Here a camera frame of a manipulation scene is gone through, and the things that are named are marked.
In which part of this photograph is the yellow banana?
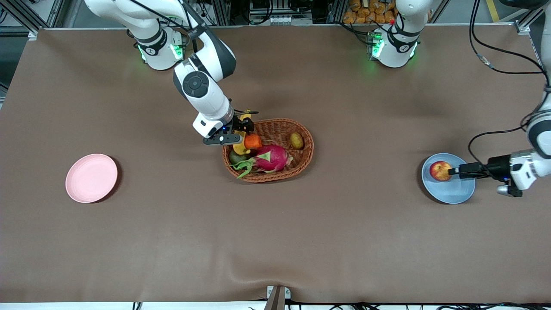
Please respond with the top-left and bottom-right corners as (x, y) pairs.
(232, 110), (253, 156)

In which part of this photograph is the red yellow apple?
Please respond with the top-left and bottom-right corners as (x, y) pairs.
(429, 161), (454, 182)

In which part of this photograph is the brown wicker basket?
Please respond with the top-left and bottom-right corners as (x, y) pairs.
(222, 118), (314, 183)

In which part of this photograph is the pink dragon fruit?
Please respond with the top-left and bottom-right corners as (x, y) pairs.
(232, 145), (294, 179)

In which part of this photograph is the blue plate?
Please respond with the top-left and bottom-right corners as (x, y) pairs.
(421, 153), (477, 205)

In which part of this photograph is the white power strip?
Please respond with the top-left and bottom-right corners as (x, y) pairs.
(185, 0), (214, 27)

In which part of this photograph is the brown table cloth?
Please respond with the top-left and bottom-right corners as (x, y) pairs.
(0, 24), (551, 304)

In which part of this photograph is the pink plate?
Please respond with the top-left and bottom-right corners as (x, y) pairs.
(65, 154), (118, 204)

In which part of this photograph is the bag of orange items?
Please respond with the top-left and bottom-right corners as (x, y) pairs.
(343, 0), (397, 25)

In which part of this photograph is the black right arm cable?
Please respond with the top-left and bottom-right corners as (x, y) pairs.
(129, 0), (208, 54)

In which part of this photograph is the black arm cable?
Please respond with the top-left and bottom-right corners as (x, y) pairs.
(467, 0), (551, 165)
(129, 0), (208, 54)

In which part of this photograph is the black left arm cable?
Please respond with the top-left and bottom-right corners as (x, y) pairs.
(467, 0), (551, 165)

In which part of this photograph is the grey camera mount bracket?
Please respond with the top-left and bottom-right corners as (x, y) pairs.
(266, 285), (292, 310)

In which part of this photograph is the silver aluminium frame post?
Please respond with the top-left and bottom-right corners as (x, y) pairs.
(9, 0), (66, 33)

